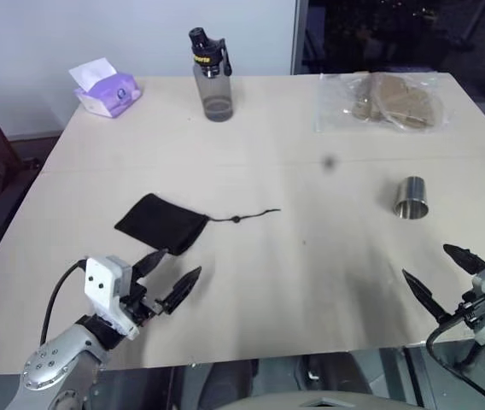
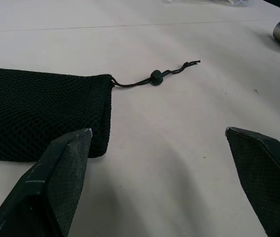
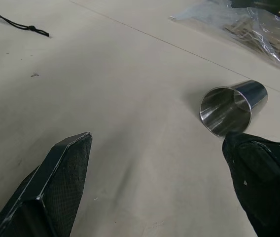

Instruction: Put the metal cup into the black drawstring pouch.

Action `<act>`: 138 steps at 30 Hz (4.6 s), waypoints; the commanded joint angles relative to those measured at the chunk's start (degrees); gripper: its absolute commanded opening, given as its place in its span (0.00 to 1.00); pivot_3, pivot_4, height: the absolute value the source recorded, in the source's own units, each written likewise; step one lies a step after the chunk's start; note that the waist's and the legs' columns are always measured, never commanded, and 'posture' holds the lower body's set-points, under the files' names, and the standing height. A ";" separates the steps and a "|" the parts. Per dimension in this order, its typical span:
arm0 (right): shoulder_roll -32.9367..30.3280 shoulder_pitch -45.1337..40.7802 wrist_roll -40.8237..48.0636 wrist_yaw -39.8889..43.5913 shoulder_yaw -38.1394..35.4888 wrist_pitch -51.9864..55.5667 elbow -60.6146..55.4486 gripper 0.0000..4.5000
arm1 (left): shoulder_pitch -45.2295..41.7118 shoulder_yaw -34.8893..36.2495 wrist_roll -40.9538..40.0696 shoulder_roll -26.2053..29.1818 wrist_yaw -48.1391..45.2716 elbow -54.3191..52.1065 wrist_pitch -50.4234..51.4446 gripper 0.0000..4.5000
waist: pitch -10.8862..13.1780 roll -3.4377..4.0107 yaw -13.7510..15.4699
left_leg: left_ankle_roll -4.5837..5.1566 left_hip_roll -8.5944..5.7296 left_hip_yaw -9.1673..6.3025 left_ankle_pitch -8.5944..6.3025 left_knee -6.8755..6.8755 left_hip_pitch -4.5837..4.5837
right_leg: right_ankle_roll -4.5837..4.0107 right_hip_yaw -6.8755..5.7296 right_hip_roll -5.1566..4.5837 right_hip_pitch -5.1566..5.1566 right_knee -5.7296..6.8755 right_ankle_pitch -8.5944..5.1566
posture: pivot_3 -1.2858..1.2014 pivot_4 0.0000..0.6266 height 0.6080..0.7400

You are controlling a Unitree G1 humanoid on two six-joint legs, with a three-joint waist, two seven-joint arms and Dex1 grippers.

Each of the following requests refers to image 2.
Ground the black mesh drawstring pouch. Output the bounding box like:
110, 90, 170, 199
0, 59, 201, 163

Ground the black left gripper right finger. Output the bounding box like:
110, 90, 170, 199
225, 126, 280, 237

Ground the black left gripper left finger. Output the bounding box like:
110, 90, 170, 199
0, 127, 93, 237

